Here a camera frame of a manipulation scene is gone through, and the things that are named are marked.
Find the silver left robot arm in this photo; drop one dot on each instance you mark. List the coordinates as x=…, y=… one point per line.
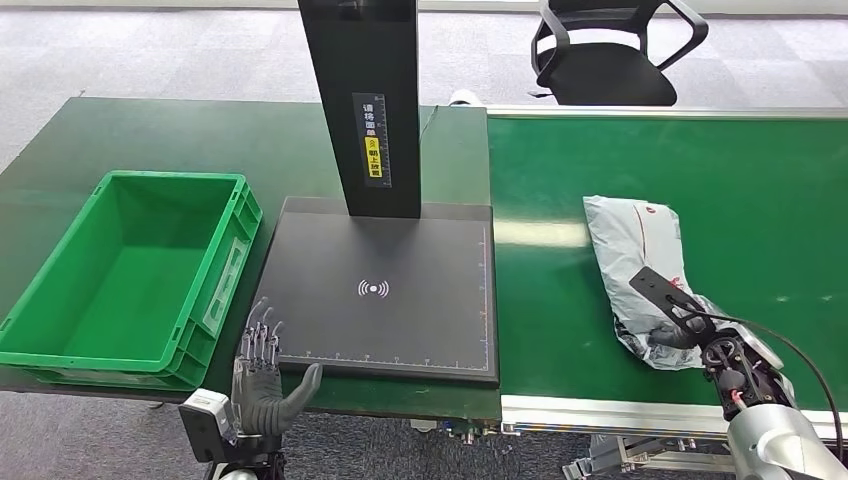
x=248, y=460

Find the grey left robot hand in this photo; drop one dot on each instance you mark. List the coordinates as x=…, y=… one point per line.
x=262, y=404

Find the green plastic crate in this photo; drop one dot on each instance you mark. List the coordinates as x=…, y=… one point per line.
x=132, y=278

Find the black yellow ruler label sticker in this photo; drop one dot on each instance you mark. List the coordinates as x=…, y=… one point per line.
x=372, y=139

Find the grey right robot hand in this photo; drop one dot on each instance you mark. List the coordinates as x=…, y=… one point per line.
x=679, y=336

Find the white red-printed poly mailer package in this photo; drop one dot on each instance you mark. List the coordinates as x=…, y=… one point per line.
x=629, y=252

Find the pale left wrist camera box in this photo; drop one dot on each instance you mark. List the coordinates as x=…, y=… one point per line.
x=206, y=424

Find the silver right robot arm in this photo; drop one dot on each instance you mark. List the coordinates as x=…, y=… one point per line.
x=775, y=437

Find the black inbound scanner machine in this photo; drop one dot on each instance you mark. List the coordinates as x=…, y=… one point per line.
x=378, y=265

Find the black office chair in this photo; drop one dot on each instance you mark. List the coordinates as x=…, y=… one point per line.
x=609, y=73

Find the green conveyor belt aluminium frame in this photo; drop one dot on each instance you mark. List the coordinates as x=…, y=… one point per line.
x=729, y=172

